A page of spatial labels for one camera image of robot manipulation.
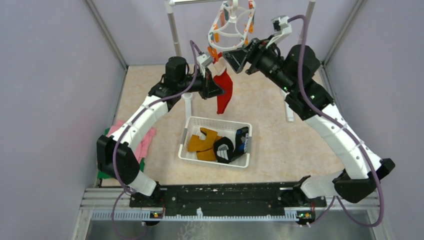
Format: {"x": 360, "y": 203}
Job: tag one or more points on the white plastic basket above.
{"x": 224, "y": 128}

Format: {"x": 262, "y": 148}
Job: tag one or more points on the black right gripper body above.
{"x": 265, "y": 59}

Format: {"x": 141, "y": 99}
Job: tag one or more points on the mustard yellow sock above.
{"x": 207, "y": 155}
{"x": 196, "y": 144}

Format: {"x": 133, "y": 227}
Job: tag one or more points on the pink cloth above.
{"x": 143, "y": 147}

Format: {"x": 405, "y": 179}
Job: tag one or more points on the white cable duct strip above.
{"x": 148, "y": 215}

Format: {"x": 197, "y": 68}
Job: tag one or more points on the black sock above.
{"x": 227, "y": 151}

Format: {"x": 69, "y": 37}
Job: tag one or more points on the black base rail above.
{"x": 227, "y": 200}

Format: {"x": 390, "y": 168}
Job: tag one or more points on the orange clothespin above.
{"x": 214, "y": 54}

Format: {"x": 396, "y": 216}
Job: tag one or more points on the green cloth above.
{"x": 101, "y": 175}

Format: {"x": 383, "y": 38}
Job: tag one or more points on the white plastic clip hanger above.
{"x": 232, "y": 25}

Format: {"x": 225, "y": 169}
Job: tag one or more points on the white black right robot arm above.
{"x": 363, "y": 170}

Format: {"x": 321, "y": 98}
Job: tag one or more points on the white metal drying rack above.
{"x": 169, "y": 7}

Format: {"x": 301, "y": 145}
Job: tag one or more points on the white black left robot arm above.
{"x": 116, "y": 152}

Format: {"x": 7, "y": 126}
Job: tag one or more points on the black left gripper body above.
{"x": 203, "y": 91}

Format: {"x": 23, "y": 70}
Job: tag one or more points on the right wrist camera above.
{"x": 282, "y": 29}

